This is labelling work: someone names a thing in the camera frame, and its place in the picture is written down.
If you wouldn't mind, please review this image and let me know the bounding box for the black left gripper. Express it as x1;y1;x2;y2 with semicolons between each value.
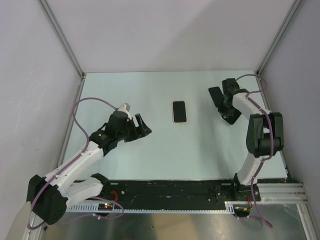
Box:
116;113;151;143

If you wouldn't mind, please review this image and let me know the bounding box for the black phone case with holes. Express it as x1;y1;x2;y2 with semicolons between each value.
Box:
220;108;242;125

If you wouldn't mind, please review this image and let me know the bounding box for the pink silicone phone case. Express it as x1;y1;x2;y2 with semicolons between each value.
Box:
172;100;188;125

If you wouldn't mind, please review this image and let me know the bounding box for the black smartphone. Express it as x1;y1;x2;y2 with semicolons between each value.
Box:
173;101;187;123

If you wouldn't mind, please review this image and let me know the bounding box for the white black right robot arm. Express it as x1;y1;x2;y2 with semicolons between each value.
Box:
208;78;284;201

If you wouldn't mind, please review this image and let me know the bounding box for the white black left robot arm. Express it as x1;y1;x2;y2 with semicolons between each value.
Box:
26;109;152;225

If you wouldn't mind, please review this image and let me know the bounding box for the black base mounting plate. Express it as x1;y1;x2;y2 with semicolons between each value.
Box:
98;180;261;207

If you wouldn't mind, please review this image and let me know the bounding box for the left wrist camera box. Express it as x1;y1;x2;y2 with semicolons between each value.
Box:
117;103;132;119

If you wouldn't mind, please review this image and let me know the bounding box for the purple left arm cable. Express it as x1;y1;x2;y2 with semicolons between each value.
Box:
26;97;126;231

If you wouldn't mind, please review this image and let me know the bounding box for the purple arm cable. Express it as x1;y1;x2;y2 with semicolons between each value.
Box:
26;97;126;231
234;73;274;230

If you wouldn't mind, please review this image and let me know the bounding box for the grey slotted cable duct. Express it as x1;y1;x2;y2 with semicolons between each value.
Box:
66;200;235;214

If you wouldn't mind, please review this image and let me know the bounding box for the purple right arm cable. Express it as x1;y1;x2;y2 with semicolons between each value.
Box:
234;73;274;230

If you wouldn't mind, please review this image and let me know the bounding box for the aluminium corner post right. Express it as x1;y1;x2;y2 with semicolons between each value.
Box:
255;0;305;75

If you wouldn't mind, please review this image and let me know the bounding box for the aluminium corner post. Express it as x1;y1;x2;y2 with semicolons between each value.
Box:
37;0;85;80
255;0;305;75

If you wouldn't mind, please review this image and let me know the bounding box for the aluminium corner post left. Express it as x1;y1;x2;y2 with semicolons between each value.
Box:
37;0;85;80

